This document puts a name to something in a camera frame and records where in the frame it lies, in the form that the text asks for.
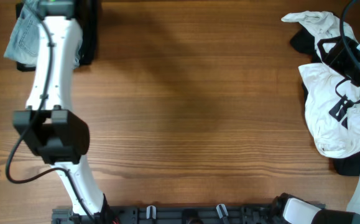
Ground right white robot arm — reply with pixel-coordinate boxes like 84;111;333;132
269;11;360;223

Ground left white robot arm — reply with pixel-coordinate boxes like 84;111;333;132
5;1;119;223

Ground black garment under white shirt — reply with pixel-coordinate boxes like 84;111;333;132
290;27;360;176

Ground white printed t-shirt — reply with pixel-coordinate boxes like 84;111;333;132
281;11;360;159

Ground folded black garment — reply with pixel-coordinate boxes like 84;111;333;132
4;0;101;72

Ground folded light blue jeans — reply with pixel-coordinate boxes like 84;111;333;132
4;0;84;69

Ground black mounting rail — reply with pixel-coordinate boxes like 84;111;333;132
51;202;326;224

